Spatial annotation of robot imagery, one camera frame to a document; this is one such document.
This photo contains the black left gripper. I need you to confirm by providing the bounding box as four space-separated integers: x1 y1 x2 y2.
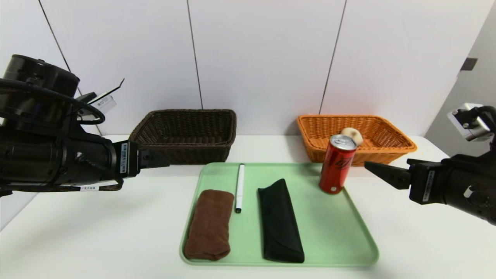
71 135 171 183

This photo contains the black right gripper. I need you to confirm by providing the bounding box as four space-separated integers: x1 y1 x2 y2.
364 154 481 217

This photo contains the orange and white bun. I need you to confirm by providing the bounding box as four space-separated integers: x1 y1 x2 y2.
341 127 363 146

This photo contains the red soda can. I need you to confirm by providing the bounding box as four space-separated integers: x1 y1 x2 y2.
319 134 358 195

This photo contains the brown towel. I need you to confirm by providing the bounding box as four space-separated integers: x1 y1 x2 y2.
184 189 235 261

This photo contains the black glasses case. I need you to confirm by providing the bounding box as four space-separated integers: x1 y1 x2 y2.
257 179 305 264

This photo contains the dark brown wicker basket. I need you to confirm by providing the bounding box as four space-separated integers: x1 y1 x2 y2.
129 109 237 165

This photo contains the orange wicker basket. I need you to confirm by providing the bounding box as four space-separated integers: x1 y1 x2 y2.
296 114 418 167

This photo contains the white marker pen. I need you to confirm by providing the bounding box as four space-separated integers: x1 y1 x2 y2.
235 164 245 214

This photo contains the light green plastic tray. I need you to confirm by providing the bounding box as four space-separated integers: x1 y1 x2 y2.
179 162 379 267

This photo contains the black cable with white tag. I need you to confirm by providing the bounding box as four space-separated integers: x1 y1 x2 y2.
0 176 124 193

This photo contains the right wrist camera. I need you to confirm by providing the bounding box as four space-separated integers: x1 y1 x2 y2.
447 103 492 142

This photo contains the thin black cable tie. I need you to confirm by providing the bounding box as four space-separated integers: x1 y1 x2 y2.
88 78 126 105

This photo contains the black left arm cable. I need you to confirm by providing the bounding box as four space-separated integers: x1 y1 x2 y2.
0 79 106 125

